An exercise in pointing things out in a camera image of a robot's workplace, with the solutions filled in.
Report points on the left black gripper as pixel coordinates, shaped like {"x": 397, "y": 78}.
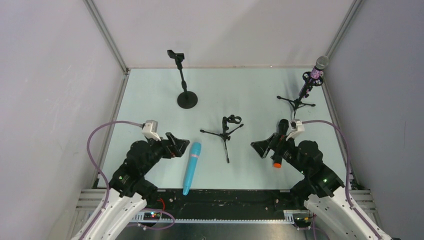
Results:
{"x": 170, "y": 145}

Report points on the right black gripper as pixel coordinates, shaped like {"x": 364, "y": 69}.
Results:
{"x": 276, "y": 146}

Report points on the blue microphone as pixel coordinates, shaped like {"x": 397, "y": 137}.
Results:
{"x": 193, "y": 157}

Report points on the black microphone orange end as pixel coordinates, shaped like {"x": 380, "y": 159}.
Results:
{"x": 281, "y": 132}

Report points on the small tripod clip stand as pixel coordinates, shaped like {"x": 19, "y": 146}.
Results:
{"x": 226, "y": 134}

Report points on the tripod shock mount stand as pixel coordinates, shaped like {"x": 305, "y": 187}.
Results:
{"x": 296, "y": 103}

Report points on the purple glitter microphone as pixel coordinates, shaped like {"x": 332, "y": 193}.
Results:
{"x": 317, "y": 69}

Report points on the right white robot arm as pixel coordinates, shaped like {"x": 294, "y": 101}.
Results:
{"x": 321, "y": 191}

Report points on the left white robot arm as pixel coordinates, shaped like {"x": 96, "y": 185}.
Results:
{"x": 129, "y": 192}

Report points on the round base microphone stand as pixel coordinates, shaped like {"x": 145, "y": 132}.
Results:
{"x": 186, "y": 99}

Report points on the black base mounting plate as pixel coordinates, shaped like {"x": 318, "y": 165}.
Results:
{"x": 210, "y": 204}

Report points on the left electronics board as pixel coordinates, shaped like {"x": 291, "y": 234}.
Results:
{"x": 151, "y": 216}

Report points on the electronics board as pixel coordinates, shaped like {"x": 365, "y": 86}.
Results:
{"x": 151, "y": 216}
{"x": 303, "y": 222}

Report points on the right electronics board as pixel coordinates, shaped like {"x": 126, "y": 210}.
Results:
{"x": 303, "y": 222}

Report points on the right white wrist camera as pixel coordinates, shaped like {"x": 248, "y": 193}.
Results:
{"x": 296, "y": 128}

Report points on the grey slotted cable duct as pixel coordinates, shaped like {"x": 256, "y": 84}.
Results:
{"x": 288, "y": 219}

